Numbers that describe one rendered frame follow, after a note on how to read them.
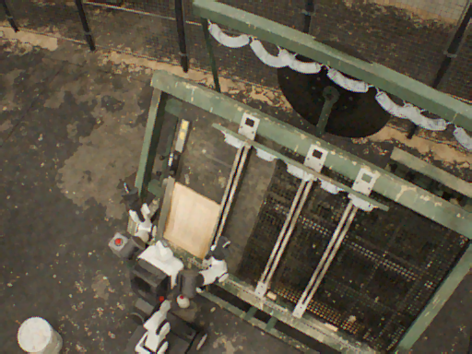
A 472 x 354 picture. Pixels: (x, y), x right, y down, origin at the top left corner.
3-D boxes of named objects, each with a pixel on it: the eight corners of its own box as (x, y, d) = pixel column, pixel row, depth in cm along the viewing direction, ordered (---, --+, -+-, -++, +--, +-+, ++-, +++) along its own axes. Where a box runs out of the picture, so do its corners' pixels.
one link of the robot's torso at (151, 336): (159, 358, 342) (160, 334, 309) (140, 345, 348) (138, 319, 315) (171, 344, 353) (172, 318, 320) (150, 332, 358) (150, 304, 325)
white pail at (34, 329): (28, 350, 364) (4, 339, 324) (42, 322, 379) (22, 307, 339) (55, 365, 358) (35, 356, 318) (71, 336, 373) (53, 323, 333)
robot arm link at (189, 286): (203, 291, 273) (189, 296, 261) (192, 288, 278) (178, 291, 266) (205, 274, 272) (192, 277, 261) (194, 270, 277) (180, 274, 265)
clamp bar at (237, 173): (204, 258, 320) (187, 276, 301) (251, 108, 262) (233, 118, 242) (216, 265, 318) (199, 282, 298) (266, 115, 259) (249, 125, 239)
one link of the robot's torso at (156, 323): (159, 339, 318) (159, 311, 286) (140, 327, 323) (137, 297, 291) (171, 325, 329) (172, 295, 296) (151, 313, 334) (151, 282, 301)
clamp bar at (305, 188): (255, 287, 309) (241, 306, 289) (316, 138, 250) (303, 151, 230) (267, 293, 306) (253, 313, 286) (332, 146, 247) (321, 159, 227)
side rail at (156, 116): (136, 213, 344) (128, 219, 335) (164, 81, 290) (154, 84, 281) (143, 217, 342) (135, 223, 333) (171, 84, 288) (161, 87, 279)
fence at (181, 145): (159, 232, 332) (156, 234, 329) (185, 117, 285) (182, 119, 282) (164, 235, 331) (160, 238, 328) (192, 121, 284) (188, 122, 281)
